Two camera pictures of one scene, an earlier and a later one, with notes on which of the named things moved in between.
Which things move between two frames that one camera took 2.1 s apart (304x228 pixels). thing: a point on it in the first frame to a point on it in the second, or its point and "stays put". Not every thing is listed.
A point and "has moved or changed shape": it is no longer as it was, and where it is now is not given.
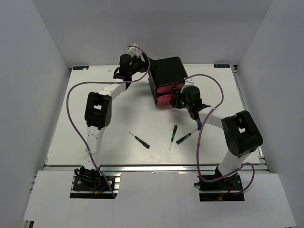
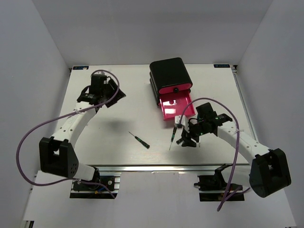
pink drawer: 164,99 has moved or changed shape
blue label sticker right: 223,65 stays put
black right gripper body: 180,101 to 197,129
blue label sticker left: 80,67 stays put
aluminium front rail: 71,168 stays put
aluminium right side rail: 261,155 stays put
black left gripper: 145,65 to 119,95
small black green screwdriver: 145,144 stays put
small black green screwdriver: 175,131 stays put
